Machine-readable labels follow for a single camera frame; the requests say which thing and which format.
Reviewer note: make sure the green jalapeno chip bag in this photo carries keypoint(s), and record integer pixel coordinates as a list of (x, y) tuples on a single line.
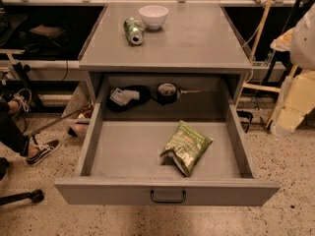
[(185, 147)]

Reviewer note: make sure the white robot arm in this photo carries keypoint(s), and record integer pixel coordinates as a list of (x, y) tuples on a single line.
[(299, 41)]

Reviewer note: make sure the grey open top drawer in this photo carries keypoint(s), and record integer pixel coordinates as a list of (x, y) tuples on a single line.
[(120, 161)]

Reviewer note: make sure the grey cabinet counter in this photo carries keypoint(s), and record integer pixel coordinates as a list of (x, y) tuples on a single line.
[(196, 37)]

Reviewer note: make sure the black round tape device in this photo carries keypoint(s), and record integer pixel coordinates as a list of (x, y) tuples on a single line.
[(166, 93)]

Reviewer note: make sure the green soda can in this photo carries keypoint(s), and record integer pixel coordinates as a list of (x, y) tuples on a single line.
[(133, 31)]

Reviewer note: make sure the white ceramic bowl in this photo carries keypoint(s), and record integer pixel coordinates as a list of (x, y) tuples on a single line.
[(153, 16)]

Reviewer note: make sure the black white sneaker lower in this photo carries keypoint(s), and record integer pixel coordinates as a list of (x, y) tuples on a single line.
[(38, 154)]

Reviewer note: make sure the black white sneaker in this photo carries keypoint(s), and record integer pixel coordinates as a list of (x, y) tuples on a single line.
[(38, 154), (20, 102)]

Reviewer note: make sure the black white sneaker upper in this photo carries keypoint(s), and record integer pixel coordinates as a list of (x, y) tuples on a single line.
[(20, 102)]

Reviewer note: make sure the black trouser leg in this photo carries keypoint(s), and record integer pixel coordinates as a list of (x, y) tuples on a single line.
[(10, 134)]

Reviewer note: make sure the black office chair caster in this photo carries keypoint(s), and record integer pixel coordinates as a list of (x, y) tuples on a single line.
[(35, 196)]

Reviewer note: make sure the black drawer handle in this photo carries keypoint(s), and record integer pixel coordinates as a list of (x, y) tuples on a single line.
[(169, 198)]

